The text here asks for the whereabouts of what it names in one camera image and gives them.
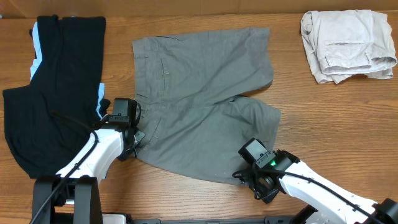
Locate light blue garment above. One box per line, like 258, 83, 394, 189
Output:
30, 22, 106, 119

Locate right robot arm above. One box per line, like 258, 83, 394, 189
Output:
233, 138, 397, 223

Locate folded beige shorts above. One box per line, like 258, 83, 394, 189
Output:
300, 10, 397, 84

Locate black garment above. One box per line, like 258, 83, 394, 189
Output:
2, 16, 106, 179

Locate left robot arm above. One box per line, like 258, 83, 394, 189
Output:
31, 98, 145, 224

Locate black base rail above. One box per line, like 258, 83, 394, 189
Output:
102, 205, 352, 224

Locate grey shorts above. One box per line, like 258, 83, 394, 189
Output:
132, 27, 281, 185

